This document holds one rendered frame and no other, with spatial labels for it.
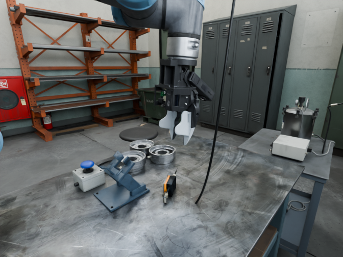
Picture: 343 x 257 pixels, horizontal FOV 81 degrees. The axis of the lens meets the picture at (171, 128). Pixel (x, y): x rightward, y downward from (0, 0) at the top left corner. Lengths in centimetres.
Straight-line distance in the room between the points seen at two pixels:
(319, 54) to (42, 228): 361
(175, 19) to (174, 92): 15
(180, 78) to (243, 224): 38
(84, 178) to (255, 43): 309
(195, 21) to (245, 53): 298
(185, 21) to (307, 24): 335
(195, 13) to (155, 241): 49
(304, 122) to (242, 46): 226
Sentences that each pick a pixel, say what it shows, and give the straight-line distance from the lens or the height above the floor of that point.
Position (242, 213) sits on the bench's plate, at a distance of 58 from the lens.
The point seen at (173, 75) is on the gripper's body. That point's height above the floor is 114.
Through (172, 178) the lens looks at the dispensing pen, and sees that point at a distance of 60.
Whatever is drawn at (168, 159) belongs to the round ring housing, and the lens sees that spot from 76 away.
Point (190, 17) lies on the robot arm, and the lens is 47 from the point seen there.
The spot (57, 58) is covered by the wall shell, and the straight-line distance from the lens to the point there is 453.
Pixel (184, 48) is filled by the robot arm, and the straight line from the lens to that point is 46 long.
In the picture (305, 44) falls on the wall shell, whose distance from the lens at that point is 372.
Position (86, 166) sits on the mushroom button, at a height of 87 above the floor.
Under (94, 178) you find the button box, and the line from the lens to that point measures 67.
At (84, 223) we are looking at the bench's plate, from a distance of 57.
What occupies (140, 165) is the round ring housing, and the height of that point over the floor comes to 82.
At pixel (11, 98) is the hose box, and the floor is 65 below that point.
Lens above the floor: 116
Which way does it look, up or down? 17 degrees down
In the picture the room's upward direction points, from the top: straight up
